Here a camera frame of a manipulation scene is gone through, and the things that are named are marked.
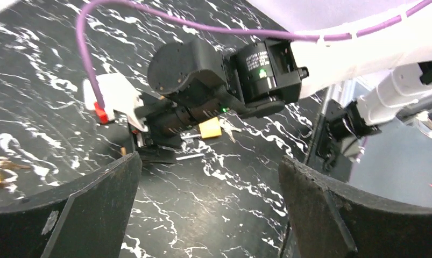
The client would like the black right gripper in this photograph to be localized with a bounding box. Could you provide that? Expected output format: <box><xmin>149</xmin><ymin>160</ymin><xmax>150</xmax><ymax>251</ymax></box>
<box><xmin>129</xmin><ymin>93</ymin><xmax>229</xmax><ymax>164</ymax></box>

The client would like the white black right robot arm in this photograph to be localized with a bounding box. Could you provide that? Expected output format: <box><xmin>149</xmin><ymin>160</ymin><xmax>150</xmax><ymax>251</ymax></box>
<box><xmin>130</xmin><ymin>15</ymin><xmax>432</xmax><ymax>164</ymax></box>

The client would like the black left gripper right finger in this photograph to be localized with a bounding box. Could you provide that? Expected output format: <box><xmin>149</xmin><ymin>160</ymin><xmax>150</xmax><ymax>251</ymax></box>
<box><xmin>278</xmin><ymin>156</ymin><xmax>432</xmax><ymax>257</ymax></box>

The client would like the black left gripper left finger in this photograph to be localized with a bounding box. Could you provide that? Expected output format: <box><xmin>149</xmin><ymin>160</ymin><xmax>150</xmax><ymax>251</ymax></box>
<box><xmin>0</xmin><ymin>153</ymin><xmax>142</xmax><ymax>257</ymax></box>

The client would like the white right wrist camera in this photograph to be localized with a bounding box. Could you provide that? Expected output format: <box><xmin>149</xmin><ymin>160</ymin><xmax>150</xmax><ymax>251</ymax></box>
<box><xmin>96</xmin><ymin>73</ymin><xmax>149</xmax><ymax>132</ymax></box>

